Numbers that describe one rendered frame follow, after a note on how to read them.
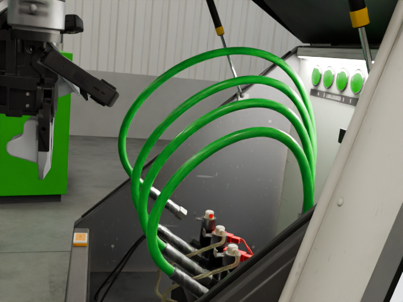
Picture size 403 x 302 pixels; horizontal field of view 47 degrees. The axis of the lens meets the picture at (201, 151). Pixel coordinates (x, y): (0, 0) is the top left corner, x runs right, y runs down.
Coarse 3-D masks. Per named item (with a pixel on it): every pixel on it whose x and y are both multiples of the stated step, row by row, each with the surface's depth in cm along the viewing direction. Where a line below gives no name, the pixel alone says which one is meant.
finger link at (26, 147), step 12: (36, 120) 66; (24, 132) 66; (36, 132) 66; (12, 144) 66; (24, 144) 66; (36, 144) 66; (24, 156) 67; (36, 156) 67; (48, 156) 67; (48, 168) 69
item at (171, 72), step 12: (228, 48) 83; (240, 48) 84; (252, 48) 84; (192, 60) 82; (204, 60) 83; (276, 60) 85; (168, 72) 82; (288, 72) 86; (156, 84) 82; (300, 84) 87; (144, 96) 82; (132, 108) 82; (312, 120) 89; (120, 132) 83; (120, 144) 83; (120, 156) 84; (132, 168) 85
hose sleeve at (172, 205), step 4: (152, 188) 86; (152, 192) 86; (156, 192) 86; (152, 196) 86; (156, 196) 86; (168, 200) 87; (168, 204) 87; (172, 204) 87; (176, 204) 88; (168, 208) 87; (172, 208) 87; (176, 208) 88; (172, 212) 88; (176, 212) 88
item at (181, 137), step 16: (224, 112) 69; (288, 112) 71; (192, 128) 68; (304, 128) 72; (176, 144) 68; (304, 144) 73; (160, 160) 68; (144, 192) 69; (144, 208) 69; (144, 224) 70; (160, 240) 71; (176, 256) 72; (192, 272) 73
